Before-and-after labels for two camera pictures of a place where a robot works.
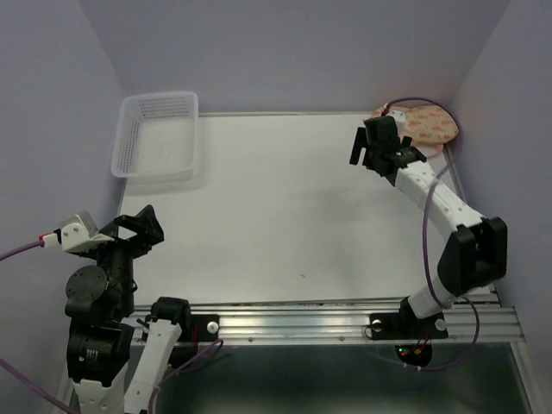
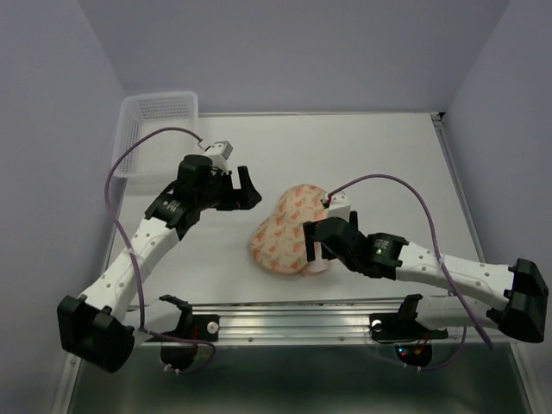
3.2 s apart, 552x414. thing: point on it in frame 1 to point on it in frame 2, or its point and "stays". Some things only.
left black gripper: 150,229 to 247,197
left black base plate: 200,328 stays
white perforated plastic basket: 155,138 stays
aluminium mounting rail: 471,323 stays
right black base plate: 405,326 stays
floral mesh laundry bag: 429,124 to 279,241
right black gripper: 360,141 to 309,228
